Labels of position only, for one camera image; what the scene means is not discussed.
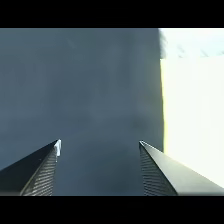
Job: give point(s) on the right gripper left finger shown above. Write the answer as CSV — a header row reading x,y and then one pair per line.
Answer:
x,y
36,173

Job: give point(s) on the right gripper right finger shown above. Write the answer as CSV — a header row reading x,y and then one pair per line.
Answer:
x,y
166,176

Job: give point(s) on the dark grey garment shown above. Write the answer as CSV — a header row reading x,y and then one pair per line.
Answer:
x,y
83,93

